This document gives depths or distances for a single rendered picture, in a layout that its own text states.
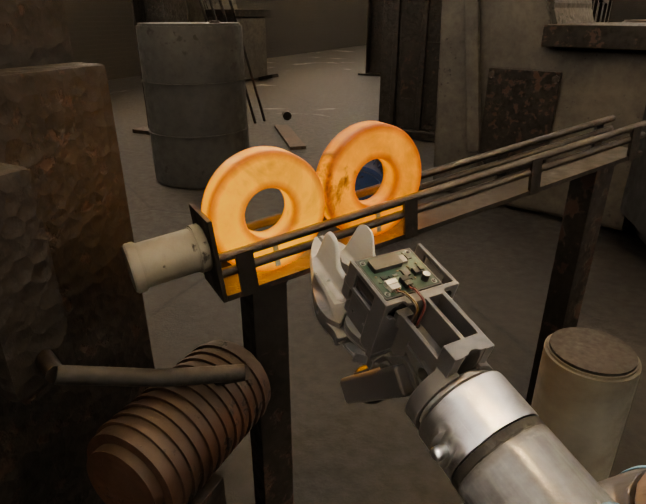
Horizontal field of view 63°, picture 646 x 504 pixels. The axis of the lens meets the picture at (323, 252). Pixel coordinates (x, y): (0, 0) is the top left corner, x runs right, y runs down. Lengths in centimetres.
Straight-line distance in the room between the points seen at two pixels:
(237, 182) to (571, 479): 44
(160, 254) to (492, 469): 41
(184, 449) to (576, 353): 51
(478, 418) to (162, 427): 36
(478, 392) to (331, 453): 95
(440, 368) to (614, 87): 233
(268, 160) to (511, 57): 222
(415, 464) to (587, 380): 63
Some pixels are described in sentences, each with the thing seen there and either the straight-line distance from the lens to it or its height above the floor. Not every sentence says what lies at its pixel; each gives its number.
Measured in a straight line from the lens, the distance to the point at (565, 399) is 79.
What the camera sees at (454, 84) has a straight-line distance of 289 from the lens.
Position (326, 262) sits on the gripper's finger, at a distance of 48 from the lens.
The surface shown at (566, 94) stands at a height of 60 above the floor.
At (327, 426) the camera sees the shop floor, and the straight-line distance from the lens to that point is 137.
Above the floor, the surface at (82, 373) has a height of 60.
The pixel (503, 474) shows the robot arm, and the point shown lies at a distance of 36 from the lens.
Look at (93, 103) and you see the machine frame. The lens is 76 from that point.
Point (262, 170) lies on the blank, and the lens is 63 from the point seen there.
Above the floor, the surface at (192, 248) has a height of 69.
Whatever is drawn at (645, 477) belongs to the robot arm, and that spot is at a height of 62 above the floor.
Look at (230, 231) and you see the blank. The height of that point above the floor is 69.
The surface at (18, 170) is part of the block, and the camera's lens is 58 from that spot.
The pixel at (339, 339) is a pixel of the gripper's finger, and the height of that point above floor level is 68.
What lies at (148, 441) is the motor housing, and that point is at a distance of 61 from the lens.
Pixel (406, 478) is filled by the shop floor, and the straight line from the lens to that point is 127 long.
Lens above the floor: 93
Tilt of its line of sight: 25 degrees down
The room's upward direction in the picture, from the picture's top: straight up
